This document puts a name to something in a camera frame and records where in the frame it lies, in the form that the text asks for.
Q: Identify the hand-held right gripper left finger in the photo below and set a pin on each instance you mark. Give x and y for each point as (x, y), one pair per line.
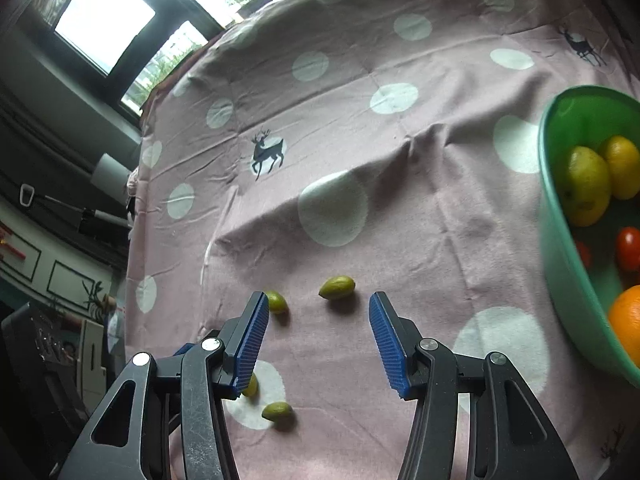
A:
(252, 345)

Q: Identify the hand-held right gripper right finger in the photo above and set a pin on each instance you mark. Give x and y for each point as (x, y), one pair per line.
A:
(387, 345)

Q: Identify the small green olive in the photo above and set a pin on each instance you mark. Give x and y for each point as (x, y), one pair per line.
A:
(337, 287)
(276, 301)
(276, 410)
(250, 385)

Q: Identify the green plastic bowl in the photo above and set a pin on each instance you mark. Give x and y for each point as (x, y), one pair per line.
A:
(555, 240)

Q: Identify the red cherry tomato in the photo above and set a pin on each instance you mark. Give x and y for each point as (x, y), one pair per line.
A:
(583, 255)
(629, 250)

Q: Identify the orange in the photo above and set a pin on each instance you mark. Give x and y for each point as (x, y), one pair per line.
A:
(627, 317)

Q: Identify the yellow-green lemon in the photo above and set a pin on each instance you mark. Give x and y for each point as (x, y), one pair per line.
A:
(587, 187)

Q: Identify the round yellow lemon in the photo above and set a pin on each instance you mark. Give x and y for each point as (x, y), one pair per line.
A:
(622, 167)

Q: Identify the colourful box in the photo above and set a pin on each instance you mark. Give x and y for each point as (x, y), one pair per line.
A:
(114, 332)

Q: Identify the pink dotted deer blanket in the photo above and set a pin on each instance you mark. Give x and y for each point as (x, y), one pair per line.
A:
(400, 185)

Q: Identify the small potted plant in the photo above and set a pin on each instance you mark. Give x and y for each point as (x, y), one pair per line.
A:
(97, 297)

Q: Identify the stick vacuum cleaner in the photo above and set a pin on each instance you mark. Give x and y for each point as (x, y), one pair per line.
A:
(97, 220)

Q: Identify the black electronic device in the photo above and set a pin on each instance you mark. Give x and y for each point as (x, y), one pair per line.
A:
(35, 355)

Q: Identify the white cylinder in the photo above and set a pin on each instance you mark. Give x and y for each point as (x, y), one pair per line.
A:
(109, 177)

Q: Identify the planter with green grass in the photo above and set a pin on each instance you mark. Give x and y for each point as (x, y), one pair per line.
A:
(160, 67)

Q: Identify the black framed window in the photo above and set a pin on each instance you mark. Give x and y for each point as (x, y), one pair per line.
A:
(105, 20)

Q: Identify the red wall decoration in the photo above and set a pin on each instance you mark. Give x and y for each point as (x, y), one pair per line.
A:
(5, 245)

